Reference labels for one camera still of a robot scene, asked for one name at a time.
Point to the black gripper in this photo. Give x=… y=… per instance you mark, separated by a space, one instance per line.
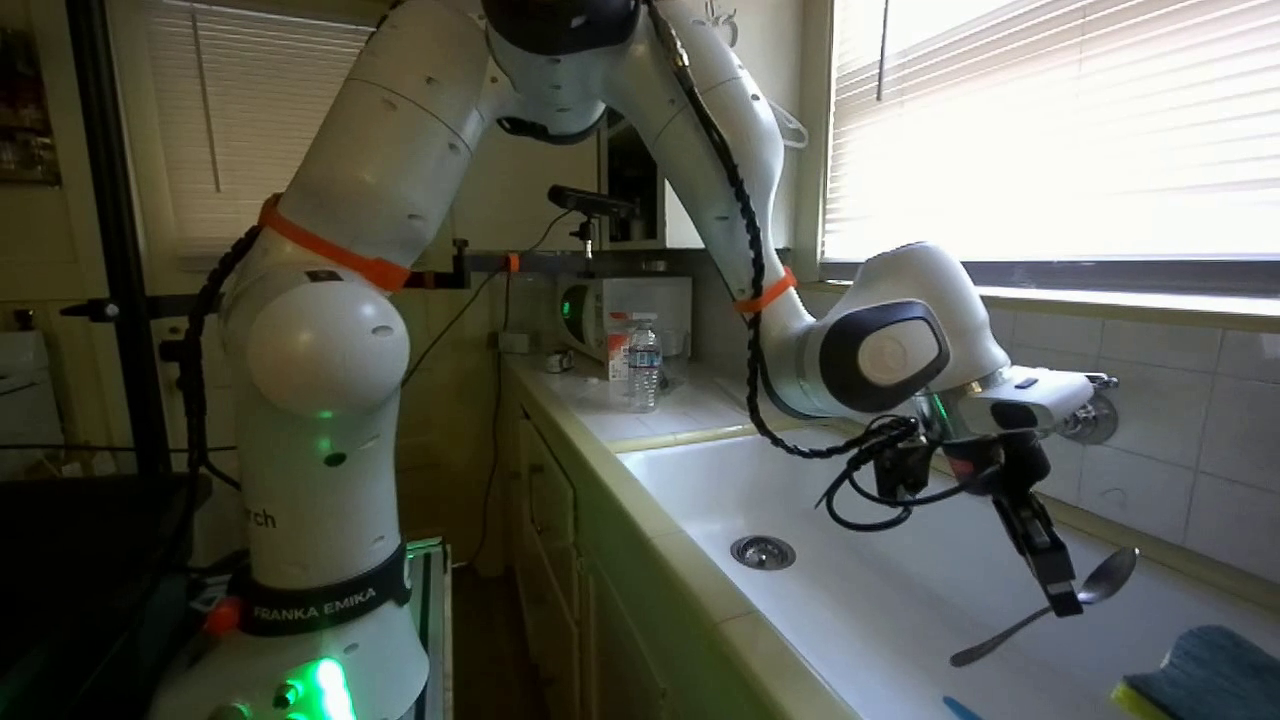
x=1013 y=465

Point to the metal spoon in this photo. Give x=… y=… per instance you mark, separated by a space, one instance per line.
x=1104 y=578

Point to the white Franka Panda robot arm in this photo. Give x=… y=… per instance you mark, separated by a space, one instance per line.
x=322 y=402

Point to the white rectangular sink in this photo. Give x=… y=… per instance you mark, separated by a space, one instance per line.
x=852 y=614

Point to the metal sink drain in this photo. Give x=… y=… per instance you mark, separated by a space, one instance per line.
x=760 y=554

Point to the yellow sponge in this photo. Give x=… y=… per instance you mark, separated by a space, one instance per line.
x=1133 y=703

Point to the wide white window blind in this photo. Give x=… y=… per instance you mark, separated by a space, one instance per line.
x=1067 y=122

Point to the clear plastic water bottle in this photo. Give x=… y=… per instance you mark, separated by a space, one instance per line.
x=644 y=364

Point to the white appliance with green light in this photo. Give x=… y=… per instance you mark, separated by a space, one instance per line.
x=652 y=313

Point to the small red-capped bottle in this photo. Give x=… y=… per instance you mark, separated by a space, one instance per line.
x=616 y=359

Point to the under-counter cabinet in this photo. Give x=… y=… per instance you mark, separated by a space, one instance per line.
x=561 y=561

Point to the white clothes hanger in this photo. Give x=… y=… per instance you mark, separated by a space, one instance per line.
x=792 y=127

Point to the narrow white window blind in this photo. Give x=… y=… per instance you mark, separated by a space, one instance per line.
x=224 y=122

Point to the black vertical pole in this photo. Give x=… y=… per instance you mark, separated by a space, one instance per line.
x=114 y=203

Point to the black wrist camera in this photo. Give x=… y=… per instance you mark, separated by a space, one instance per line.
x=906 y=465

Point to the black camera on mount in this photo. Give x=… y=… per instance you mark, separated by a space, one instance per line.
x=585 y=203

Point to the dark wall shelf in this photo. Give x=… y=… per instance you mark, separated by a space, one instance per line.
x=625 y=147

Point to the framed wall picture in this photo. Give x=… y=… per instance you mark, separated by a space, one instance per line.
x=27 y=106

